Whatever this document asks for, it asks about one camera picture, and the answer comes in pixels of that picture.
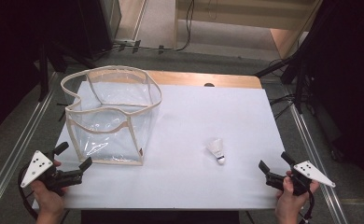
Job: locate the dark curtain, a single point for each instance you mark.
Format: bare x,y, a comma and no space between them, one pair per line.
351,93

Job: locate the light wooden shelf unit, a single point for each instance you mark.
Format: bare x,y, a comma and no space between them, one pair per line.
233,21

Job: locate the black cabinet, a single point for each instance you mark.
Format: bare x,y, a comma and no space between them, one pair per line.
93,28

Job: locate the black tripod stand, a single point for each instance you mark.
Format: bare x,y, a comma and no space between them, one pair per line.
300,87

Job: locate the clear plastic bag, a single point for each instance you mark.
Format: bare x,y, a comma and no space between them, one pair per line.
114,140

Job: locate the metal floor rail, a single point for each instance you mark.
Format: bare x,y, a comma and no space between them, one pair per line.
310,149
15,149

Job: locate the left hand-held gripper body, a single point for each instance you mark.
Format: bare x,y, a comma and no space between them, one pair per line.
36,168

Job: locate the person's left hand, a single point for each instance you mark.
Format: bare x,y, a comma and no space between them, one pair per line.
48,202

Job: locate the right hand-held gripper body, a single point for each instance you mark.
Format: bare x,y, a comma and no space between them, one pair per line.
314,174

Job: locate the person's right hand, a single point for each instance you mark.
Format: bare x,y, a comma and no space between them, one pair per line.
290,203

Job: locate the white shuttlecock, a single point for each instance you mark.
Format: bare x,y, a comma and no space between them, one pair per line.
216,148

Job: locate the white table sheet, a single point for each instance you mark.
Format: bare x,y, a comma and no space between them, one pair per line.
186,124

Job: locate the black metal stand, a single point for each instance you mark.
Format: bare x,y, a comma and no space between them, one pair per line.
43,77

